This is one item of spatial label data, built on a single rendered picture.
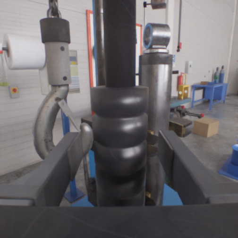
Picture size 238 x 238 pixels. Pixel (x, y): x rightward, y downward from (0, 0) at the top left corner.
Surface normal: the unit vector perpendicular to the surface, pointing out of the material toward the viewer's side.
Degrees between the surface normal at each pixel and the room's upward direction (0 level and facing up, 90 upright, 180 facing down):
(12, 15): 90
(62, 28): 90
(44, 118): 86
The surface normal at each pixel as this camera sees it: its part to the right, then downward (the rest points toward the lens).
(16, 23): 0.70, 0.18
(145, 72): -0.69, 0.21
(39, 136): 0.30, 0.26
